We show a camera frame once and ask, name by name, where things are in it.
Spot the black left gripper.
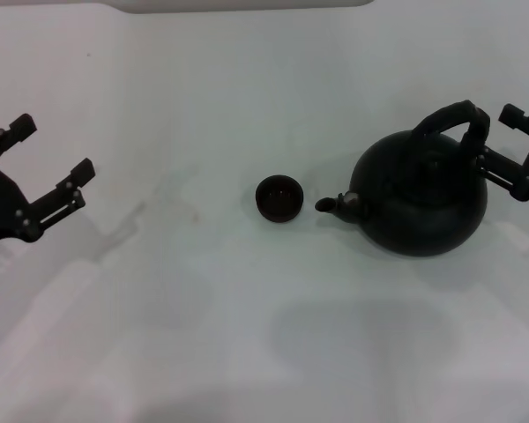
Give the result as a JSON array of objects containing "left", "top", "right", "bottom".
[{"left": 0, "top": 113, "right": 97, "bottom": 254}]

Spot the black round teapot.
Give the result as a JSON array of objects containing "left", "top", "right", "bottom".
[{"left": 314, "top": 100, "right": 489, "bottom": 258}]

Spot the small dark teacup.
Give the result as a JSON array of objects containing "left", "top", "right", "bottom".
[{"left": 254, "top": 174, "right": 305, "bottom": 225}]

